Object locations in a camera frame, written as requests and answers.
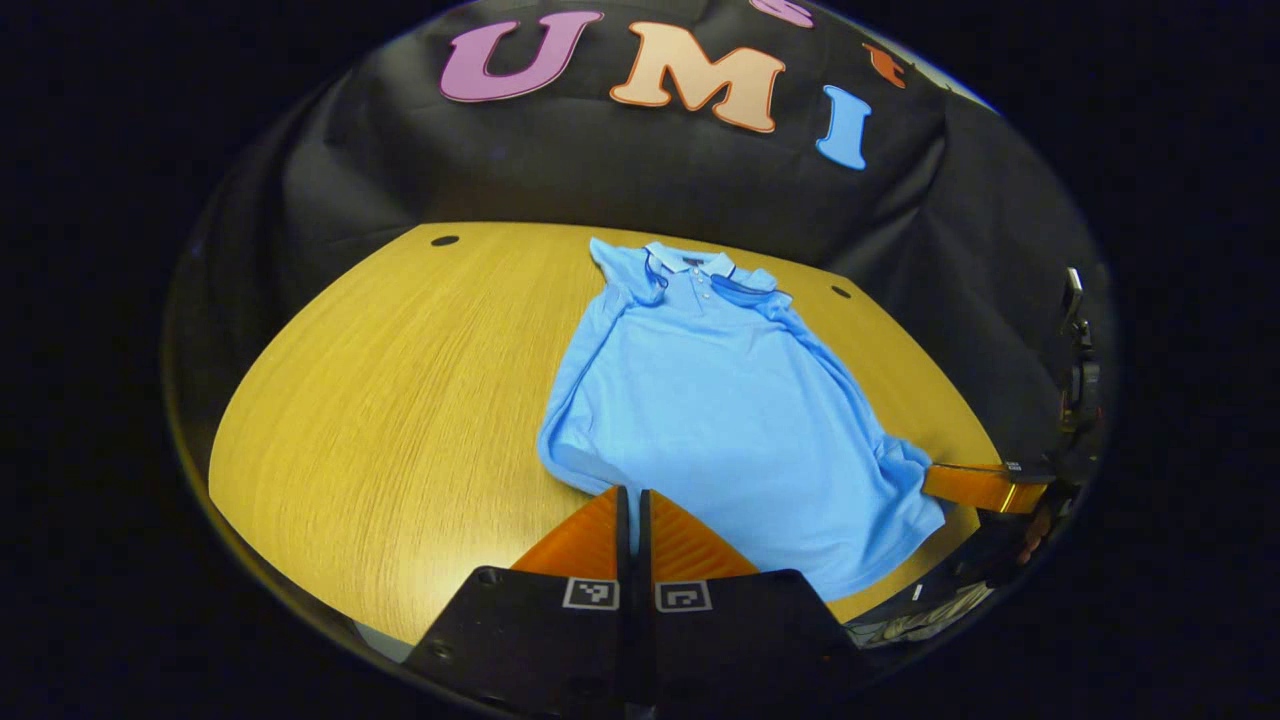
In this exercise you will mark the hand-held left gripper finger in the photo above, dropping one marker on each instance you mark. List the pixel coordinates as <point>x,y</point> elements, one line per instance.
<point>622,550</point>
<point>646,550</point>

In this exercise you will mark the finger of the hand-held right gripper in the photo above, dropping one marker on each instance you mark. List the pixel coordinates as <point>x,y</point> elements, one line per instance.
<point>975,487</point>

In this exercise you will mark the light blue polo T-shirt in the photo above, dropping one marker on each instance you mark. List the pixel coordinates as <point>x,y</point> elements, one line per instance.
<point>720,420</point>

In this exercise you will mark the black tripod stand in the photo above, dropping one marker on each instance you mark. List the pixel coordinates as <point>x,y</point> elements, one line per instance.
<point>1078,380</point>

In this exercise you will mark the person's grey patterned clothing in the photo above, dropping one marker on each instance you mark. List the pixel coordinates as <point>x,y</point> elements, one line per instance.
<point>920,615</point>

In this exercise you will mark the black backdrop cloth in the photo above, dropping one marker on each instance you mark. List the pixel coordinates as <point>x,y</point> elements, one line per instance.
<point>620,170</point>

